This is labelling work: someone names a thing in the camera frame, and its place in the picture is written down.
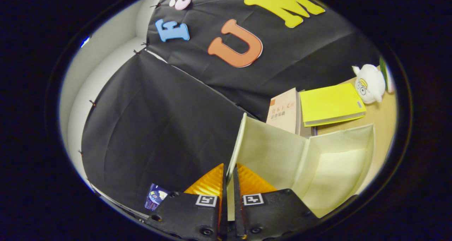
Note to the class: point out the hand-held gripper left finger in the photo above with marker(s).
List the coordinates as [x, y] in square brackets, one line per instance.
[225, 216]

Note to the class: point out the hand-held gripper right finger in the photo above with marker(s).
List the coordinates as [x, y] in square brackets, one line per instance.
[237, 212]

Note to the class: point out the pale green storage box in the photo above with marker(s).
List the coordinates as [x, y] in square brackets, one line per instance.
[335, 170]

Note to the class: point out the beige book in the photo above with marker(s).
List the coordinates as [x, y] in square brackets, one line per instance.
[284, 110]

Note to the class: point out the yellow book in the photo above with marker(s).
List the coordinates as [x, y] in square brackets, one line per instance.
[330, 103]

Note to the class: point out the white plush toy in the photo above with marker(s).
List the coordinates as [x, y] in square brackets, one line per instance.
[370, 82]

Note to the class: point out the watermelon slice plush toy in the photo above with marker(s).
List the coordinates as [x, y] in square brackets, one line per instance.
[385, 75]

